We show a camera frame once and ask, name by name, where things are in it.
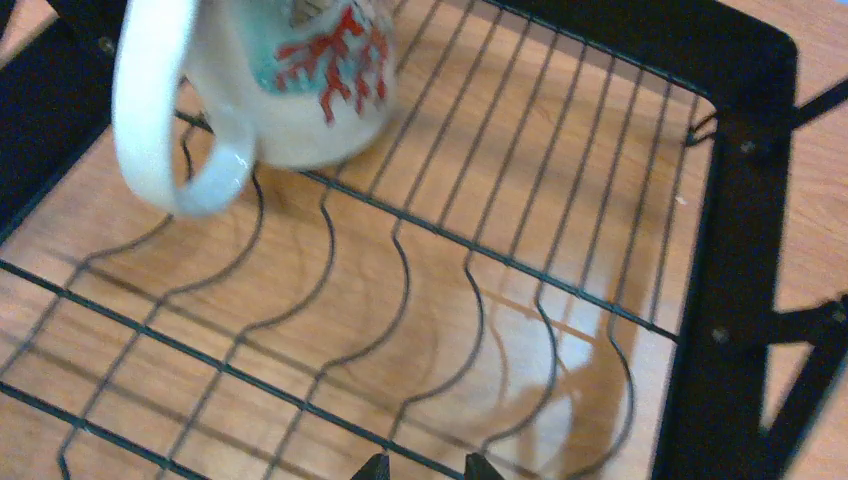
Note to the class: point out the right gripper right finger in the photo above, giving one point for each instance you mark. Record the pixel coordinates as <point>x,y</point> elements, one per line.
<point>477,467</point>

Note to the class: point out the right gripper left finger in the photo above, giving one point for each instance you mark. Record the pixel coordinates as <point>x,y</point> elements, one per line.
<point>377,467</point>

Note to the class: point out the black wire dish rack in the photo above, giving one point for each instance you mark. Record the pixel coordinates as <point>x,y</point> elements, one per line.
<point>563,255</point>

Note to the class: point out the white mug coral pattern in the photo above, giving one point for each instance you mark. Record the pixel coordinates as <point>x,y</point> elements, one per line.
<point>298,85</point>

